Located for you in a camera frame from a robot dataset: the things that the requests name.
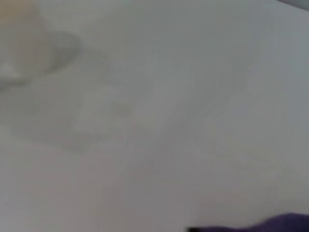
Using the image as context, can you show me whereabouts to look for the white paper cup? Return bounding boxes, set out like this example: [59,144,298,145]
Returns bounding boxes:
[0,0,56,80]

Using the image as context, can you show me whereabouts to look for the purple rag with black edge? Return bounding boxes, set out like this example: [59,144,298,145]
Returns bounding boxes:
[188,212,309,232]

